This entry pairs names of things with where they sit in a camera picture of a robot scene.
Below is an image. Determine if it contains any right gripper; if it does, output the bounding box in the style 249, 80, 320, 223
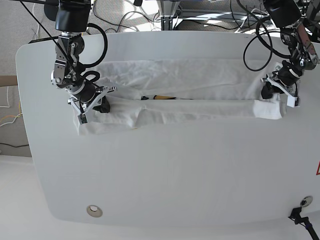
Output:
66, 84, 117, 114

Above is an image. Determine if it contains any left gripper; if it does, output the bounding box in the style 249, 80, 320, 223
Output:
260, 74, 299, 100

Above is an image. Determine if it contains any white printed T-shirt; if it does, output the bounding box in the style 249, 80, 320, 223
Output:
73, 59, 287, 136

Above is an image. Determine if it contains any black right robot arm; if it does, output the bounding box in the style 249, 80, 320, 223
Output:
34, 0, 115, 117

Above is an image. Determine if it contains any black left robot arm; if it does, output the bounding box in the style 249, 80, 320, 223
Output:
247, 0, 320, 106

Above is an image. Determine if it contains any red warning sticker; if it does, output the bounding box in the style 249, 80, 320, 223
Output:
316, 162, 320, 176

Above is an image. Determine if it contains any silver table grommet left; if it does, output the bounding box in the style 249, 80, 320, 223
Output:
86, 205, 103, 218

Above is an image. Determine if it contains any silver table grommet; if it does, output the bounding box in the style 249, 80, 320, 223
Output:
300, 195, 313, 208
86, 205, 103, 218

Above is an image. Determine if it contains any dark round lamp base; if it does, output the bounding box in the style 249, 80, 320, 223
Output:
43, 5, 59, 22

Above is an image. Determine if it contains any silver table grommet right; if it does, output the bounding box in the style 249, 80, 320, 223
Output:
300, 195, 313, 208

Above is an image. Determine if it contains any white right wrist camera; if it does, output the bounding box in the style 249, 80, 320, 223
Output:
77, 113, 88, 125

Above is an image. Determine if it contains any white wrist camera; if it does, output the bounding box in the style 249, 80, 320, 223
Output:
77, 113, 88, 125
286, 95, 300, 108

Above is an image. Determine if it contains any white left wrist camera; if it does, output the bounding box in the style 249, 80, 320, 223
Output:
286, 95, 300, 108

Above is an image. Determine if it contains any silver aluminium table post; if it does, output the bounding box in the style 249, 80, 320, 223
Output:
156, 0, 181, 31

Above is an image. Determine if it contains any white cable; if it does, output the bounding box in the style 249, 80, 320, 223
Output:
31, 2, 41, 41

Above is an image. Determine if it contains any black clamp mount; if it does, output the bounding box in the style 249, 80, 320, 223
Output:
288, 207, 320, 240

